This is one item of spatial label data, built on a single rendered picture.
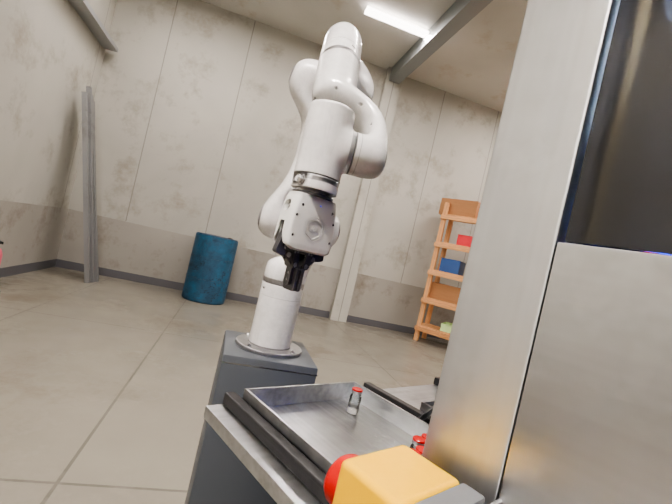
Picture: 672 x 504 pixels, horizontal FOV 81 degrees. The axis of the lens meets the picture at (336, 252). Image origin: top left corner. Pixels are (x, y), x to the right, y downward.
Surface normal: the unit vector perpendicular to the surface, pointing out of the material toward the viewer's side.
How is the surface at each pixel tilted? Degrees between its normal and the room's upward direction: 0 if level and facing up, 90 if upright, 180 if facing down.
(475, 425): 90
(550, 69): 90
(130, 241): 90
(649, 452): 90
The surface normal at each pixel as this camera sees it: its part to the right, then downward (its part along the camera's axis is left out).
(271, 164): 0.25, 0.06
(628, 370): -0.73, -0.17
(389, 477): 0.23, -0.97
